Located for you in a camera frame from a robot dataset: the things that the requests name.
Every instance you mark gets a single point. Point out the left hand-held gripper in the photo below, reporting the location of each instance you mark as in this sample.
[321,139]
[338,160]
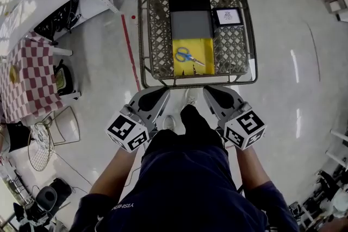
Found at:
[138,122]

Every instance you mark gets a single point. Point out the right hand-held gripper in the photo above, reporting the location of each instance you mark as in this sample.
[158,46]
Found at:
[236,122]

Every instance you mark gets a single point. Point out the black box with yellow interior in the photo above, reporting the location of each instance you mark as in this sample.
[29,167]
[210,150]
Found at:
[190,24]

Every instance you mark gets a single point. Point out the person's right forearm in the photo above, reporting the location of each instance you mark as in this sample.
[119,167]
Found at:
[251,168]

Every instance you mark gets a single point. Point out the person's left forearm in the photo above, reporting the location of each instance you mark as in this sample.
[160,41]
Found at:
[112,171]

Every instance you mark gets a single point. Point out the person's left white shoe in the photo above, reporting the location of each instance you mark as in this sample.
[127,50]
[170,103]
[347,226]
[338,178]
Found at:
[168,122]

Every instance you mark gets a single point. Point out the person's white shoe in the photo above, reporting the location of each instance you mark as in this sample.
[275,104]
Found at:
[191,99]
[168,122]

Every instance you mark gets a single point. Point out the person's black trousers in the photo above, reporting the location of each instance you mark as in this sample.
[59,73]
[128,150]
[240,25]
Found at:
[195,127]

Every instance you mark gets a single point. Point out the brown wicker lattice table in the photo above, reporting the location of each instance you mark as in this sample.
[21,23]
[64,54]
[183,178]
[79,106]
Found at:
[217,81]

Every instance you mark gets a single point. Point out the person's right white shoe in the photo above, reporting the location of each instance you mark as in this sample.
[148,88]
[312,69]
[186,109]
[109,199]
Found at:
[191,99]

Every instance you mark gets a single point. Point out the person's dark blue shirt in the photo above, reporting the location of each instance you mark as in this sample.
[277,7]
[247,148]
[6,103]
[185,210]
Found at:
[185,184]

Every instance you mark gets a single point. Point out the black yellow backpack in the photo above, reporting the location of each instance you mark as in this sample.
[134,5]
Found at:
[63,81]

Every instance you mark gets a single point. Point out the small red-capped bottle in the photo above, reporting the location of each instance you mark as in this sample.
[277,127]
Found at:
[133,17]

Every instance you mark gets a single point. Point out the black framed picture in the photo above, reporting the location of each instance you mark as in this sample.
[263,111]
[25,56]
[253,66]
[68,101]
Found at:
[227,16]

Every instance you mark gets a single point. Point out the red white checkered table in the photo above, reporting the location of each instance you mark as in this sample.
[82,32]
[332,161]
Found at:
[30,81]

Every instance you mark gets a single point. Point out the black round device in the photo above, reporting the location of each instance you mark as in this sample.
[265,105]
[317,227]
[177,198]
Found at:
[46,198]

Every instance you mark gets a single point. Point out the yellow round object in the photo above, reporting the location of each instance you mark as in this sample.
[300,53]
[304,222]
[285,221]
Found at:
[14,74]

